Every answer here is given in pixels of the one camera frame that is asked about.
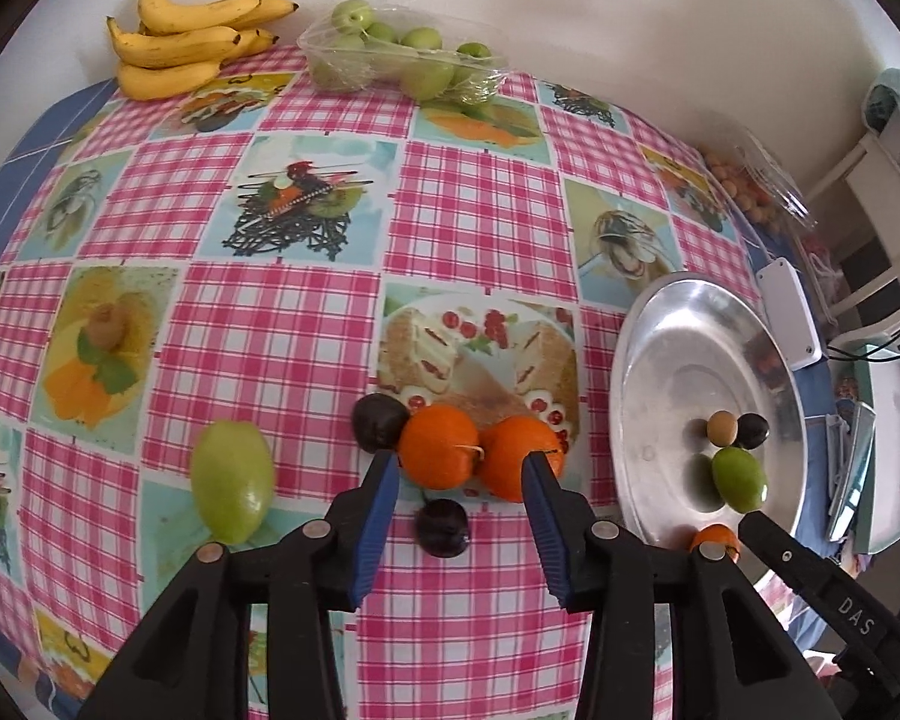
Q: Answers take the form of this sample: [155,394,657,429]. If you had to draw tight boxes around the black cables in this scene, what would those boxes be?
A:
[825,292,900,365]

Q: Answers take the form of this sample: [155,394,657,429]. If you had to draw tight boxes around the smartphone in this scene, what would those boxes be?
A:
[829,401,878,541]

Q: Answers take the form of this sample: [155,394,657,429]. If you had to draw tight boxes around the white plastic box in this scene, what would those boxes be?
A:
[755,257,826,371]

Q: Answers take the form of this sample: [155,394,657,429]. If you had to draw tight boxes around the pile of brown longans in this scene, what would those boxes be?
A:
[701,150,785,226]

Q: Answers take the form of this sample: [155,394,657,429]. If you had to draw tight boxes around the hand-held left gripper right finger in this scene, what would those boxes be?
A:
[521,451,845,720]

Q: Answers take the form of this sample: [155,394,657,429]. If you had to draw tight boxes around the elongated green jujube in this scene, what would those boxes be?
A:
[190,420,275,545]

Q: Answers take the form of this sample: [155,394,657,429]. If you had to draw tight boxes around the clear plastic clamshell box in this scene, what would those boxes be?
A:
[694,127,818,241]

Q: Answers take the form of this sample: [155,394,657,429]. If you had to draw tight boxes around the teal cloth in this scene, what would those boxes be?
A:
[862,67,900,128]

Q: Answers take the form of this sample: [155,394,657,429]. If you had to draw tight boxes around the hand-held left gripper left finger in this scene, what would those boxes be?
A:
[79,450,402,720]

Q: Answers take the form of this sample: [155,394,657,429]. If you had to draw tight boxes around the yellow banana bunch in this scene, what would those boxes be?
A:
[106,0,299,101]

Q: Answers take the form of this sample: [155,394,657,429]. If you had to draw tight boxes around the orange tangerine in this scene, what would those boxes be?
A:
[478,416,567,503]
[688,523,741,563]
[397,405,482,490]

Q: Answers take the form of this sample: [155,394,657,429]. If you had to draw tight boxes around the round green jujube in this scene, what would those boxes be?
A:
[711,446,768,515]

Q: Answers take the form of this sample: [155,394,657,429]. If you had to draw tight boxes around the bag of green fruits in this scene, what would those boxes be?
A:
[298,0,511,107]

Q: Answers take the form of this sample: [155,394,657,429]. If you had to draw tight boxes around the green and white box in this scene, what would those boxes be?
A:
[832,345,900,556]

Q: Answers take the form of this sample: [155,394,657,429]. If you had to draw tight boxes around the grey phone stand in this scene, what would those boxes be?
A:
[823,409,848,466]

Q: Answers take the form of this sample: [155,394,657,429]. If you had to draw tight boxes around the white chair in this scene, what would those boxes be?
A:
[802,127,900,331]

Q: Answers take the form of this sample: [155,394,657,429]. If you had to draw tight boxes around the pile of small green jujubes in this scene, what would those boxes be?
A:
[311,0,496,102]

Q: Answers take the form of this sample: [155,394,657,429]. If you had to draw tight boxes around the white mesh bag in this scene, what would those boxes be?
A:
[795,236,845,323]

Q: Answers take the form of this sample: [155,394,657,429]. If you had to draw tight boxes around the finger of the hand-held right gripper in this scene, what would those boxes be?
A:
[739,510,833,590]

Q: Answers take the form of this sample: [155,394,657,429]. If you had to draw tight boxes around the pink plaid printed tablecloth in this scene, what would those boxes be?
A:
[0,45,758,720]

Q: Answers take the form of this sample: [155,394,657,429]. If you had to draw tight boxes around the dark purple plum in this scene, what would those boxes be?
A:
[352,394,411,455]
[416,499,471,559]
[735,412,771,451]

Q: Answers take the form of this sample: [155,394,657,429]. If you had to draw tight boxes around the round metal plate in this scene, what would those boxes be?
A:
[610,272,809,601]

